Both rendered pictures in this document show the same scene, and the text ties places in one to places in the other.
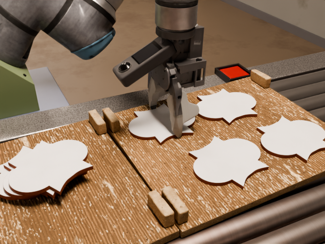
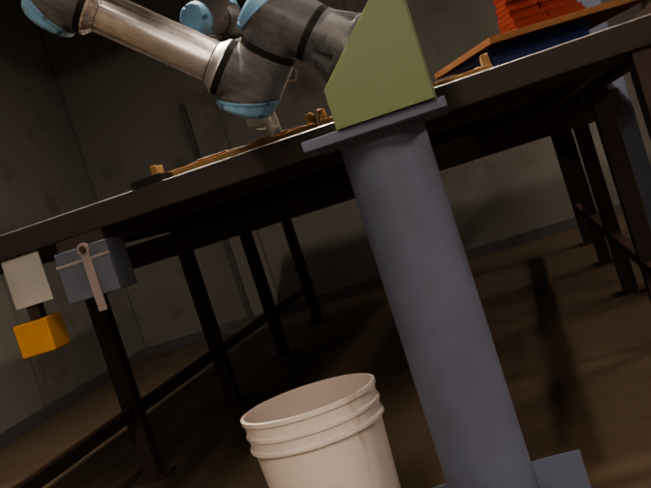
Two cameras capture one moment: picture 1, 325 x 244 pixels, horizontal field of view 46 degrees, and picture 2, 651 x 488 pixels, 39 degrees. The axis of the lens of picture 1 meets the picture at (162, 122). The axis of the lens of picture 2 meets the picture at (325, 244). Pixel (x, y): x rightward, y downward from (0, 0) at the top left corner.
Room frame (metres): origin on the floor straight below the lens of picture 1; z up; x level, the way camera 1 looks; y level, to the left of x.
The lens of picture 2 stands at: (2.42, 1.32, 0.75)
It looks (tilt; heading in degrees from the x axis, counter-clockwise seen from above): 2 degrees down; 216
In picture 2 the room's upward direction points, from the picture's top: 18 degrees counter-clockwise
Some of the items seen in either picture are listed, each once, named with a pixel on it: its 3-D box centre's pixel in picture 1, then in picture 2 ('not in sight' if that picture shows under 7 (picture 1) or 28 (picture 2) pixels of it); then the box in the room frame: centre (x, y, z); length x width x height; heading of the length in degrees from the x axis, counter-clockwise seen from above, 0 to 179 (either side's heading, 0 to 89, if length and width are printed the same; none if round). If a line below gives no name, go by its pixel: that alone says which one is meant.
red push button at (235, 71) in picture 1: (233, 74); not in sight; (0.91, -0.19, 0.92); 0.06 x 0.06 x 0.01; 24
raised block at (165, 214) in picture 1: (160, 207); not in sight; (0.41, 0.00, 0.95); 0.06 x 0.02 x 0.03; 29
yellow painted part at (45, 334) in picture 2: not in sight; (31, 304); (1.07, -0.53, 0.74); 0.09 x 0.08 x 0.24; 114
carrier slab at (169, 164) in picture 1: (226, 135); (247, 154); (0.62, -0.13, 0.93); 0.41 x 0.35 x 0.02; 118
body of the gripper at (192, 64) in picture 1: (177, 56); not in sight; (0.67, -0.03, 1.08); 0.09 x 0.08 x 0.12; 118
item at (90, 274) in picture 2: not in sight; (95, 271); (1.00, -0.37, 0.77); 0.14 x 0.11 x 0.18; 114
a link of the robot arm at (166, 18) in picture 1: (175, 14); not in sight; (0.67, -0.02, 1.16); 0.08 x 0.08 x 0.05
